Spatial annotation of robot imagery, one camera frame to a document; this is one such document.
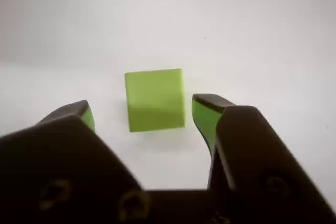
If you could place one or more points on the green cube block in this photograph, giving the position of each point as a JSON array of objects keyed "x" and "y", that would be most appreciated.
[{"x": 155, "y": 100}]

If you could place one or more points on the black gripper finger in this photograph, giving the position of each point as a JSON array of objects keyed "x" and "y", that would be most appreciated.
[
  {"x": 257, "y": 155},
  {"x": 52, "y": 161}
]

